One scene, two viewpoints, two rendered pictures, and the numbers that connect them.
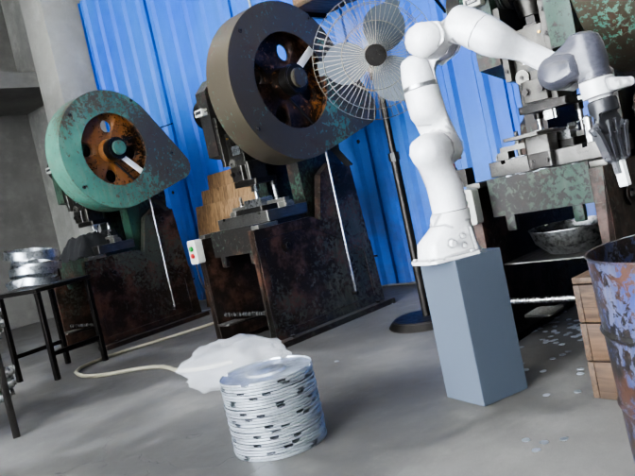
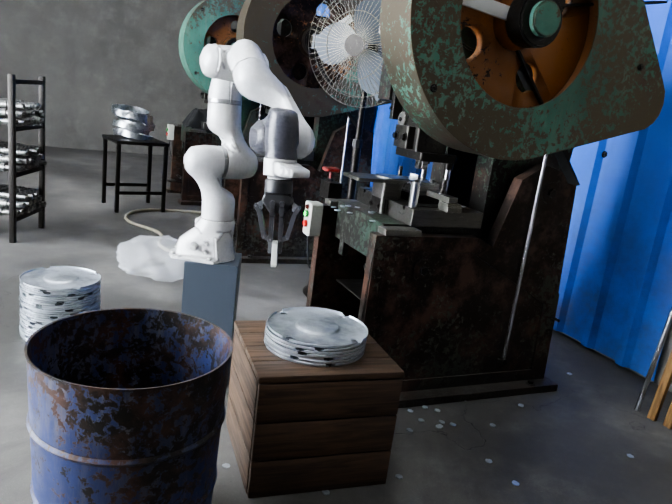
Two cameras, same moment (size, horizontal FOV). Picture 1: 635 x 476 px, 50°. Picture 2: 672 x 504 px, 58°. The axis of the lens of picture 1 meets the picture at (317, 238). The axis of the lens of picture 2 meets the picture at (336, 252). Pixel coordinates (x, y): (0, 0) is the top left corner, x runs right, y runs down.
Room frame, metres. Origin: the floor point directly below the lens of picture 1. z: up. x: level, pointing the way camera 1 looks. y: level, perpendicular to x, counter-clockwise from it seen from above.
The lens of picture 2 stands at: (0.39, -1.54, 1.04)
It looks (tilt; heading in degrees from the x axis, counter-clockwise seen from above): 14 degrees down; 21
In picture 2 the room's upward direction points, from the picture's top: 7 degrees clockwise
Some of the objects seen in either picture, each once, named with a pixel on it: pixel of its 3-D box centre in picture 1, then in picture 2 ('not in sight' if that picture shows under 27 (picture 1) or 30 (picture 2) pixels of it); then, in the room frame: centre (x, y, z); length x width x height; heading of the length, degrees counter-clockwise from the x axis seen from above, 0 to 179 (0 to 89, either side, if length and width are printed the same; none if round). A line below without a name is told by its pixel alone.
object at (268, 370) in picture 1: (266, 370); (61, 277); (2.09, 0.24, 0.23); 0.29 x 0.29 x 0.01
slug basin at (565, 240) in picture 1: (575, 235); not in sight; (2.65, -0.98, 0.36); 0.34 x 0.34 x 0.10
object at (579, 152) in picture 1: (559, 156); (416, 206); (2.65, -0.98, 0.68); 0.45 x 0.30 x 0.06; 46
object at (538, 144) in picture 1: (538, 149); (377, 193); (2.53, -0.86, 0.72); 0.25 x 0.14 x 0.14; 136
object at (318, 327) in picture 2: not in sight; (317, 325); (1.89, -0.94, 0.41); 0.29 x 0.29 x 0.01
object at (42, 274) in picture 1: (45, 309); (133, 157); (4.21, 1.72, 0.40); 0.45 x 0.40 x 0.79; 58
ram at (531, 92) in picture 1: (537, 62); (421, 109); (2.62, -0.95, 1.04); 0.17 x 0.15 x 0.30; 136
